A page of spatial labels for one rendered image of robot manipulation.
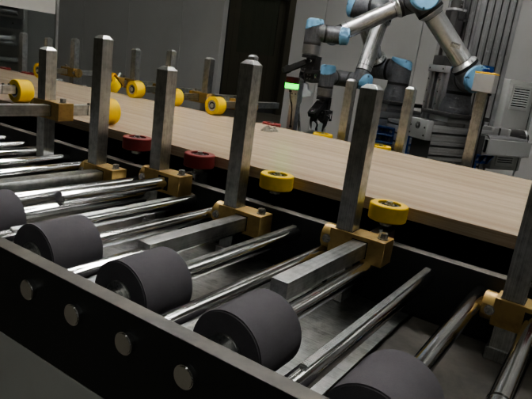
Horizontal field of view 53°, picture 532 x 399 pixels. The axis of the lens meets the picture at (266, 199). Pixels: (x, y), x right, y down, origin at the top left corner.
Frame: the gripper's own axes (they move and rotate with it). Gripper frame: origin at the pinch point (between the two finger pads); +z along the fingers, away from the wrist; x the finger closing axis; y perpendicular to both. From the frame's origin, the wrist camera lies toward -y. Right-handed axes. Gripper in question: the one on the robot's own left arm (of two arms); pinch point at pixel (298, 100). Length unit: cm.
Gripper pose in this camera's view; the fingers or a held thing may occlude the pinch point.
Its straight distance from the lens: 246.4
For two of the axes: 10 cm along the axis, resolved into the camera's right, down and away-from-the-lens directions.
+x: 2.4, -2.1, 9.5
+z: -1.3, 9.6, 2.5
